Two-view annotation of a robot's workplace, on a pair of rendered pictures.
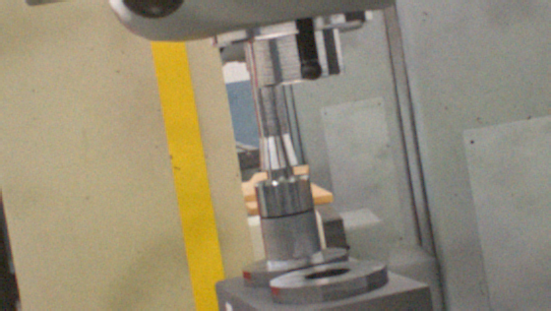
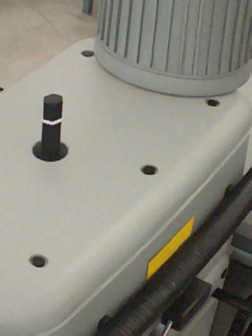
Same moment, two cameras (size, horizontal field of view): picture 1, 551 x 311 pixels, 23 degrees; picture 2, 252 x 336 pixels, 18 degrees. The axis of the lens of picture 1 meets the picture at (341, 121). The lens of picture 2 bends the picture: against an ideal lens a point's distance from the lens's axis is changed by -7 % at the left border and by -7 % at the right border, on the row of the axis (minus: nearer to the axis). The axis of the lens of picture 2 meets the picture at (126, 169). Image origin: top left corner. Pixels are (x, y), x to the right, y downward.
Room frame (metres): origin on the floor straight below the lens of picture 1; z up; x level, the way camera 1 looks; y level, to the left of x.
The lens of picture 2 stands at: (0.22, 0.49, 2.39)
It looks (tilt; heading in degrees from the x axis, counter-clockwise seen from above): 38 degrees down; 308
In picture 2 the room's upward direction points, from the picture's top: 6 degrees clockwise
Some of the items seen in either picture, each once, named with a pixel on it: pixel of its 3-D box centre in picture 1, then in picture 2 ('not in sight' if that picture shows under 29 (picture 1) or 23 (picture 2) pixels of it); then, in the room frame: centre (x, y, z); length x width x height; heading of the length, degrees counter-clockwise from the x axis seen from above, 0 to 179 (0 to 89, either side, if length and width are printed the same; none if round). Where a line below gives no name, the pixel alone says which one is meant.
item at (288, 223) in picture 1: (288, 224); not in sight; (1.09, 0.06, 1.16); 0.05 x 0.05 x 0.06
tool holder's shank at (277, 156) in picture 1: (270, 111); not in sight; (1.09, 0.06, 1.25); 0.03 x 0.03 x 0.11
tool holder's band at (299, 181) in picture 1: (281, 184); not in sight; (1.09, 0.06, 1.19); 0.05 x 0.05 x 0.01
